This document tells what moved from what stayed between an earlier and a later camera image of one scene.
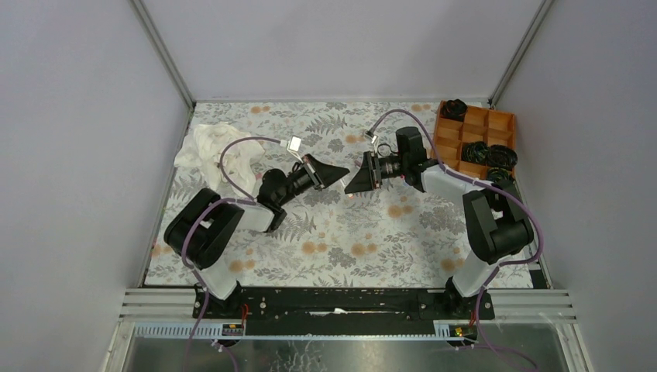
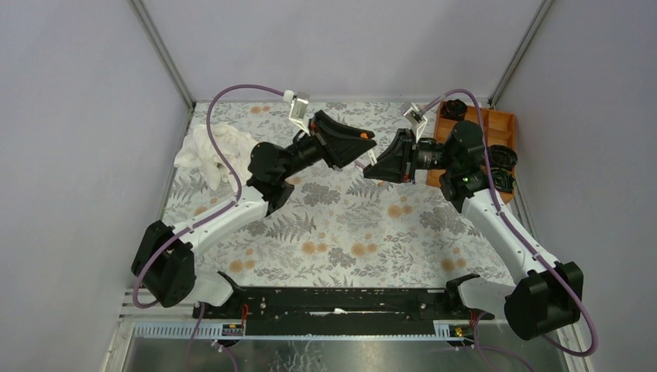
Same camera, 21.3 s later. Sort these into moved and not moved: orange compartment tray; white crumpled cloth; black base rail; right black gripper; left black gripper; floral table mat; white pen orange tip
Moved: right black gripper; left black gripper; white pen orange tip
Not moved: white crumpled cloth; orange compartment tray; black base rail; floral table mat
